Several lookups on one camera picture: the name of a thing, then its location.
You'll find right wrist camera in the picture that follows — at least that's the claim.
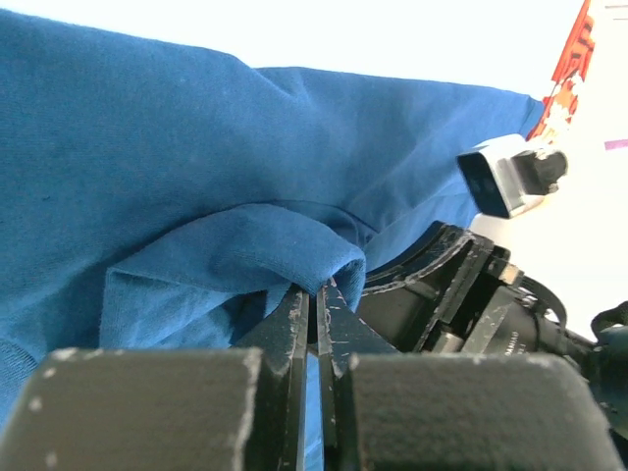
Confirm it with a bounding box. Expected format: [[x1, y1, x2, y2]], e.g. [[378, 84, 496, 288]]
[[456, 134, 568, 219]]

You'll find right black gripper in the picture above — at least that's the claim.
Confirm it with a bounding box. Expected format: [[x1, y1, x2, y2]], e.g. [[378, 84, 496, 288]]
[[357, 222, 569, 355]]

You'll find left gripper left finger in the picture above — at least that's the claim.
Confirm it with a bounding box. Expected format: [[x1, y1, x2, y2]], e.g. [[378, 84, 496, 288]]
[[1, 288, 309, 471]]

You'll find red folded Coca-Cola t shirt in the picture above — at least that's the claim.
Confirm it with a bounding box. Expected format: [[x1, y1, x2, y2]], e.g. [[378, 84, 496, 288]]
[[526, 0, 596, 144]]

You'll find blue t shirt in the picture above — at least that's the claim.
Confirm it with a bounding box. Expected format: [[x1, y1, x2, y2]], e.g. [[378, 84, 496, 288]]
[[1, 10, 543, 417]]

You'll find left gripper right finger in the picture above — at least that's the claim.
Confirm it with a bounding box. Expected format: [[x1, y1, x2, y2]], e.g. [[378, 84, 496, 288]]
[[317, 283, 625, 470]]

